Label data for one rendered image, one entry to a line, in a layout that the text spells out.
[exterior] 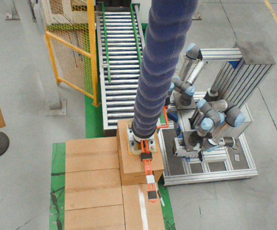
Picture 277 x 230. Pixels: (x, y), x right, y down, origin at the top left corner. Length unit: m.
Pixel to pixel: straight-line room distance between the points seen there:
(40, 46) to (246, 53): 2.08
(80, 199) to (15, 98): 2.06
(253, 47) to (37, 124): 2.97
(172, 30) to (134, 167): 1.57
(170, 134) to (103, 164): 1.10
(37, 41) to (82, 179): 1.54
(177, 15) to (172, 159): 2.46
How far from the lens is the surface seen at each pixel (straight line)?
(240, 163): 3.85
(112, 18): 4.60
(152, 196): 2.30
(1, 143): 3.99
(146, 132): 2.31
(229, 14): 6.24
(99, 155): 3.10
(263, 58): 2.25
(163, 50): 1.51
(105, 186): 2.98
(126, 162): 2.65
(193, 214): 3.62
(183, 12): 1.36
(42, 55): 3.23
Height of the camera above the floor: 3.40
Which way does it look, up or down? 58 degrees down
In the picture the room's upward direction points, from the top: 11 degrees clockwise
